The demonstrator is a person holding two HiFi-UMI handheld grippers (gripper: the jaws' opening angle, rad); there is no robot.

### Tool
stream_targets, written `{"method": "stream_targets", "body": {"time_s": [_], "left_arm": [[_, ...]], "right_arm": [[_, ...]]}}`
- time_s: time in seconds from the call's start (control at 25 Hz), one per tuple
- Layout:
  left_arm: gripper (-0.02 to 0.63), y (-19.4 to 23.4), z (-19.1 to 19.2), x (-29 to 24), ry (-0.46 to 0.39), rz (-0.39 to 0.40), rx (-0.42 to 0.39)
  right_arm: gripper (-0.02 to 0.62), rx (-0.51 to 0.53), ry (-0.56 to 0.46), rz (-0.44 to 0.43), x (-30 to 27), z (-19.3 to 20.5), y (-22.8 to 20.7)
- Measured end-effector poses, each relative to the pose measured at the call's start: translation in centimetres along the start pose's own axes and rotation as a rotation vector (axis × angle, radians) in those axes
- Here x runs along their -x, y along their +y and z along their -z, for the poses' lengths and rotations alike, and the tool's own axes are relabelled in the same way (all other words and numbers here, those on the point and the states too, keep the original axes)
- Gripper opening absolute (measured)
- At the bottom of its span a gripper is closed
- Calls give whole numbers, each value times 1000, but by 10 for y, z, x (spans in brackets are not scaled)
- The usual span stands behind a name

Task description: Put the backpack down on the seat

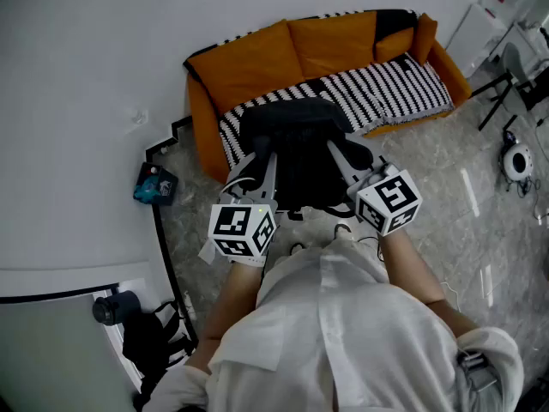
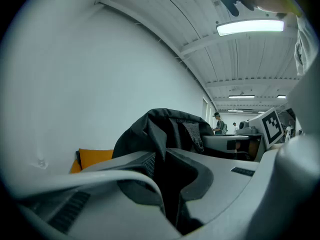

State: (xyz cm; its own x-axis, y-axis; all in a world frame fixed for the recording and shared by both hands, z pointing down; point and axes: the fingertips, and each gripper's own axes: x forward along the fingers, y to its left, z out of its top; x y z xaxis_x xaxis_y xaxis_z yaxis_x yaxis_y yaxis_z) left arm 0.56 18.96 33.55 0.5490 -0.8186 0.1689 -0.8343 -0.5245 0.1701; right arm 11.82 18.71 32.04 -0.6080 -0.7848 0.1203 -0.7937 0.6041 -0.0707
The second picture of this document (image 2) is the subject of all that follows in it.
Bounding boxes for large orange cushion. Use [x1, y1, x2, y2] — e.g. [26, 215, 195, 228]
[78, 148, 115, 170]

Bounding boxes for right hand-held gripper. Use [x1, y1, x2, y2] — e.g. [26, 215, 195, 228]
[201, 107, 285, 161]

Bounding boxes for person's white shirt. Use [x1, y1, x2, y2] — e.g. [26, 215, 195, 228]
[293, 13, 320, 77]

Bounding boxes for orange sofa with patterned cover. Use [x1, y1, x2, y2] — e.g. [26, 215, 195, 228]
[69, 150, 83, 174]

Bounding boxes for black head-mounted camera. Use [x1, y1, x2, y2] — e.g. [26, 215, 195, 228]
[216, 0, 247, 18]

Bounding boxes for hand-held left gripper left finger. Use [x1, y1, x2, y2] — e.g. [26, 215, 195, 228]
[13, 151, 185, 240]

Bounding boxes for black garment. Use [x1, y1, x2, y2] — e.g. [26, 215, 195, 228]
[111, 107, 251, 236]

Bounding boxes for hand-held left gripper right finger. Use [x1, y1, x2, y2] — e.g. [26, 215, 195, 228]
[165, 147, 261, 235]

